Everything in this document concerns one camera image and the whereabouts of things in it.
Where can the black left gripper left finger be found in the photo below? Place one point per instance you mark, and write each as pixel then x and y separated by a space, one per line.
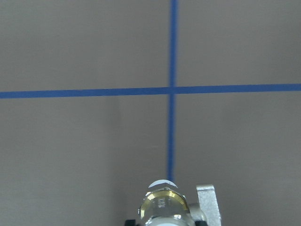
pixel 130 222

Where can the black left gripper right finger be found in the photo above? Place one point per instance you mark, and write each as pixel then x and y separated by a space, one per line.
pixel 200 223

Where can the brass PPR valve white ends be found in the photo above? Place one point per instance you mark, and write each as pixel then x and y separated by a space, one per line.
pixel 164 205

